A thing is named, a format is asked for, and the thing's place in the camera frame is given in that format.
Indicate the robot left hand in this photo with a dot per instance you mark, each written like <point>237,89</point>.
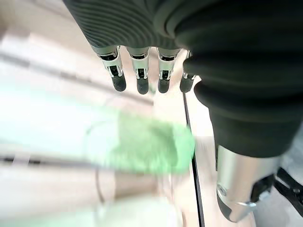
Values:
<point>213,47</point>

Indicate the thin black edge strip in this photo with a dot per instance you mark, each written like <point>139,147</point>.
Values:
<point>194,163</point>

